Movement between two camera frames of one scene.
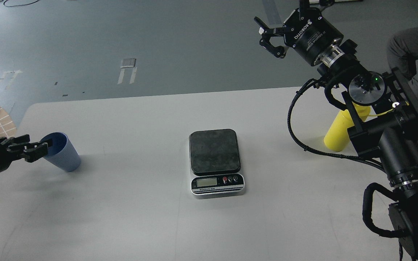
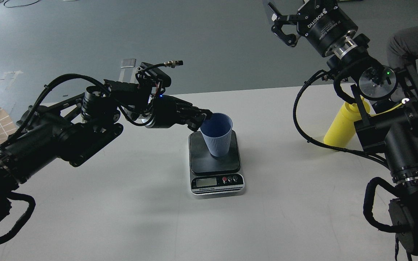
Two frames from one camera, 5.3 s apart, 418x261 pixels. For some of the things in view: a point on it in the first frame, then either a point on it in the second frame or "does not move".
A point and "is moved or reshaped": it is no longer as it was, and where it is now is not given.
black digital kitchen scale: x=214 y=165 does not move
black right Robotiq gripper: x=306 y=37 to x=323 y=23
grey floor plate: x=128 y=62 does not move
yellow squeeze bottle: x=337 y=137 does not move
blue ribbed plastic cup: x=62 y=154 is moved or reshaped
